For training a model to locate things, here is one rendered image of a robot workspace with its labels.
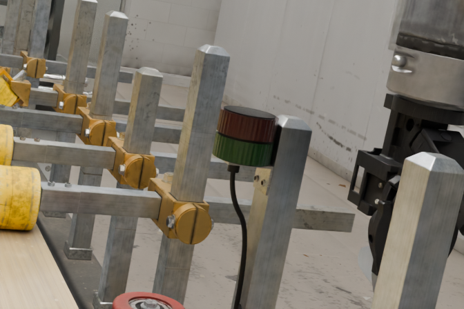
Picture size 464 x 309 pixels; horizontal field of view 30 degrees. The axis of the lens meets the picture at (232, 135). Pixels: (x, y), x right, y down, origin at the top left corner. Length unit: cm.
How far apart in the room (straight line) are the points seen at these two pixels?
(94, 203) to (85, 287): 42
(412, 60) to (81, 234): 99
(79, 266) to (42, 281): 64
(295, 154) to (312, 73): 636
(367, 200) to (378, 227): 5
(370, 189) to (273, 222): 11
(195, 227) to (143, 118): 29
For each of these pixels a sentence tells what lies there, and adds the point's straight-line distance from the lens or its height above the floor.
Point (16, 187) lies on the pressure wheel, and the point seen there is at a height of 96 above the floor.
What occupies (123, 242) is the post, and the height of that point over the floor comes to 82.
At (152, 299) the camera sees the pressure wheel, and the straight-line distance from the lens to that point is 95.
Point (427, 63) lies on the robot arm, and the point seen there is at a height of 122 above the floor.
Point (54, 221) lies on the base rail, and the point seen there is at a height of 70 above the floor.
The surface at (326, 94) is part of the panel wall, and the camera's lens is 693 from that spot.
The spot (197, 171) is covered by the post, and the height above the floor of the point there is 101.
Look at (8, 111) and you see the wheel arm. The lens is 160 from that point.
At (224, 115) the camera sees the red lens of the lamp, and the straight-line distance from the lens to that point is 86.
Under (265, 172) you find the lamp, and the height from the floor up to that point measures 108.
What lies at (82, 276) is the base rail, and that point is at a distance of 158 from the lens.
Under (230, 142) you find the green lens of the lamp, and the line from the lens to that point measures 85.
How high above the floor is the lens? 126
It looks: 10 degrees down
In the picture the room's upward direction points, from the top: 11 degrees clockwise
